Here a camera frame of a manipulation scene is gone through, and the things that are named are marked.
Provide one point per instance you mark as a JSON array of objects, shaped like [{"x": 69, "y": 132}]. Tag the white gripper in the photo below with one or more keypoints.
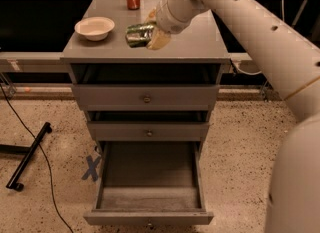
[{"x": 164, "y": 19}]

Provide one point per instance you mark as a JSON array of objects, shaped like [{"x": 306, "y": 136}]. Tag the green soda can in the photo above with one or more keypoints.
[{"x": 139, "y": 35}]

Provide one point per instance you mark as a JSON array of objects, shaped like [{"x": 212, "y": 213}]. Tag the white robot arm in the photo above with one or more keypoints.
[{"x": 291, "y": 65}]

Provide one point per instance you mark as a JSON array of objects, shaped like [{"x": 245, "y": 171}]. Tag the grey drawer cabinet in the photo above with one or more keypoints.
[{"x": 200, "y": 43}]

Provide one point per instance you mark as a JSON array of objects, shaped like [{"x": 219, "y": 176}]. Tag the grey top drawer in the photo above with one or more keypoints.
[{"x": 129, "y": 87}]

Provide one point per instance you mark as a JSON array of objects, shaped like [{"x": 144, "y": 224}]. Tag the grey drawer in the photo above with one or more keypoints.
[
  {"x": 129, "y": 87},
  {"x": 148, "y": 126},
  {"x": 149, "y": 184}
]

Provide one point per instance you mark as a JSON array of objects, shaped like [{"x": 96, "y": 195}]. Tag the grey middle drawer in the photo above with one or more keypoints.
[{"x": 148, "y": 126}]

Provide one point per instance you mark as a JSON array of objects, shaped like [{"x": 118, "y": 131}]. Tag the grey bottom drawer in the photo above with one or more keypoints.
[{"x": 149, "y": 184}]

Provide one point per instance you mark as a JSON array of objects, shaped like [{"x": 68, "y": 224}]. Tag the white bowl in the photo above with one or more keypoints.
[{"x": 94, "y": 28}]

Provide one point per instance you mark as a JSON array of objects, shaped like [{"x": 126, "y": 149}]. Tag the blue tape cross mark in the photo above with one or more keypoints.
[{"x": 92, "y": 168}]

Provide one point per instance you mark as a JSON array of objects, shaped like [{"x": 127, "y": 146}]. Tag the black metal stand leg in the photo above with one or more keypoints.
[{"x": 27, "y": 153}]

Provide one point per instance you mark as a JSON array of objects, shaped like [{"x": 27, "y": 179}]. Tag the grey metal frame rail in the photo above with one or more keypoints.
[{"x": 50, "y": 62}]

